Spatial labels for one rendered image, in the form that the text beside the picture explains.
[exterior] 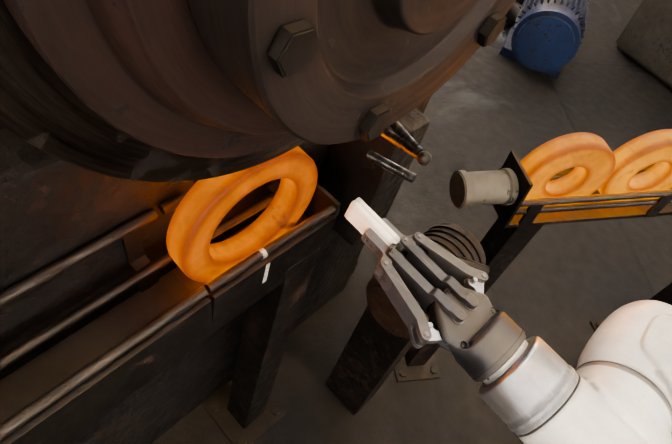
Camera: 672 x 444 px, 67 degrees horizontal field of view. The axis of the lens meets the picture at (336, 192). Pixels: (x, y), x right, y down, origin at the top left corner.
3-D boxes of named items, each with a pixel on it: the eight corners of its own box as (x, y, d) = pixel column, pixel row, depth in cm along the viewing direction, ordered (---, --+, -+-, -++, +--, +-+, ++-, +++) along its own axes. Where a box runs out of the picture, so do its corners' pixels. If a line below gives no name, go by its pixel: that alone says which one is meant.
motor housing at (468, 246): (311, 387, 122) (371, 264, 83) (370, 333, 135) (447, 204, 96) (349, 430, 117) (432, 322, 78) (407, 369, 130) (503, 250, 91)
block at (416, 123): (306, 208, 84) (338, 92, 67) (339, 187, 89) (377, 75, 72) (352, 251, 81) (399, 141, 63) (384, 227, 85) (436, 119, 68)
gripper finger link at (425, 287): (452, 328, 57) (446, 336, 56) (381, 258, 60) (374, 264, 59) (469, 314, 54) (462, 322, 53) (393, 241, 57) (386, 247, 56)
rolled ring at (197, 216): (333, 131, 55) (313, 113, 56) (183, 204, 44) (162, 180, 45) (303, 233, 68) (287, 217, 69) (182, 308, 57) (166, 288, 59)
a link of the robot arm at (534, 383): (540, 387, 59) (500, 348, 61) (592, 360, 52) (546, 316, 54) (501, 444, 53) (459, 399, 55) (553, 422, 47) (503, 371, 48)
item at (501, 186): (445, 187, 84) (456, 162, 79) (495, 184, 86) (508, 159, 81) (457, 216, 80) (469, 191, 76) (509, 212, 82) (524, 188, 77)
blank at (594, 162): (533, 132, 75) (543, 149, 73) (624, 129, 78) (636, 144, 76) (496, 200, 87) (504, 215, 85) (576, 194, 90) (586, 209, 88)
